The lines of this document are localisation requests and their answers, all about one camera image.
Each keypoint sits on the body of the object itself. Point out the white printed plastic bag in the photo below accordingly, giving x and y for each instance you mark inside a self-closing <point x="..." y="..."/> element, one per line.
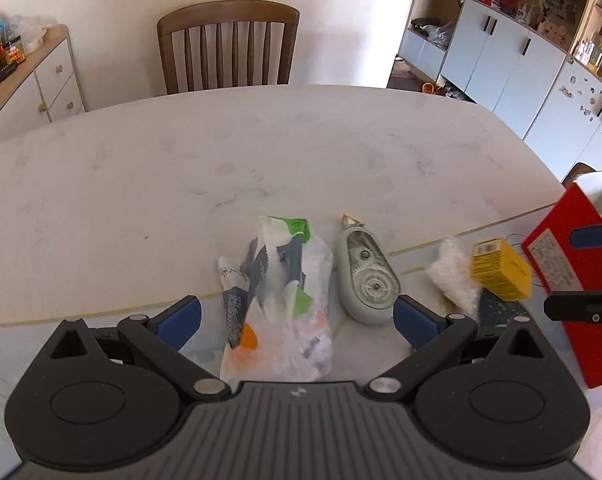
<point x="281" y="280"/>

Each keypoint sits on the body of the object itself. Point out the wooden slat-back chair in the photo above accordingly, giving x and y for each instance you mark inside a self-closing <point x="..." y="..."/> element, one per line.
<point x="578" y="170"/>
<point x="231" y="15"/>

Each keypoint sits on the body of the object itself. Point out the beige slippers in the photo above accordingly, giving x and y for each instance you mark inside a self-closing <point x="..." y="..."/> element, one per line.
<point x="402" y="65"/>

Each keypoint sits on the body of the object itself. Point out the white sideboard with wooden top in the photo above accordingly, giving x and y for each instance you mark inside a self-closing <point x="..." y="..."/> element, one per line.
<point x="16" y="100"/>

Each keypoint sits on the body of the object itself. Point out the red ornament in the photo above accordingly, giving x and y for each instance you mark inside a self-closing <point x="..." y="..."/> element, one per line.
<point x="507" y="0"/>

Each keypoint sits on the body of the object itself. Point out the white hallway cabinet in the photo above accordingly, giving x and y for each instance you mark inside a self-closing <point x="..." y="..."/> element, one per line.
<point x="491" y="65"/>

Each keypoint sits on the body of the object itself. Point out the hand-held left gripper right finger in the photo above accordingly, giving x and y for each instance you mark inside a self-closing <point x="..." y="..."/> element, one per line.
<point x="416" y="322"/>

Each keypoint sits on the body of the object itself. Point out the grey-green correction tape dispenser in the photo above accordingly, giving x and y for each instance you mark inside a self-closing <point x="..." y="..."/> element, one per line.
<point x="366" y="280"/>

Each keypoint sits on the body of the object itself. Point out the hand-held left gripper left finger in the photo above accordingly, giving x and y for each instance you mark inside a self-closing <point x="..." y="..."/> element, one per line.
<point x="178" y="322"/>

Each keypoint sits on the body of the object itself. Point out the clear plastic bag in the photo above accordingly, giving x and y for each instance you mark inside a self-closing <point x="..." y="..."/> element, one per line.
<point x="26" y="32"/>

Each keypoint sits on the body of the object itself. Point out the grey plastic bag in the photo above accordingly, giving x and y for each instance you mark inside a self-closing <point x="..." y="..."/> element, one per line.
<point x="438" y="34"/>

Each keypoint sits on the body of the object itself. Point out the red cardboard box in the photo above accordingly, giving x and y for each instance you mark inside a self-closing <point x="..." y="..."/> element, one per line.
<point x="576" y="345"/>

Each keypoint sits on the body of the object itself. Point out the orange slippers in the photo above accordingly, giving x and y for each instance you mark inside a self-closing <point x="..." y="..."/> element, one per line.
<point x="431" y="88"/>

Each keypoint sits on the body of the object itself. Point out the patterned red doormat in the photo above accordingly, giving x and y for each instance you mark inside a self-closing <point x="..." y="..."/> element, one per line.
<point x="406" y="77"/>

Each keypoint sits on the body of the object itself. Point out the small yellow box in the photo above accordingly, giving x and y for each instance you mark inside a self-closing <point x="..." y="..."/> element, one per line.
<point x="501" y="272"/>

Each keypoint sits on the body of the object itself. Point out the white plastic wrap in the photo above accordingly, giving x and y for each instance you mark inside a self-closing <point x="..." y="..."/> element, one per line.
<point x="451" y="275"/>

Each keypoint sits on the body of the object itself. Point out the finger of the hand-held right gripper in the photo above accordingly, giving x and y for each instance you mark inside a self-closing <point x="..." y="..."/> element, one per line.
<point x="596" y="235"/>
<point x="581" y="305"/>

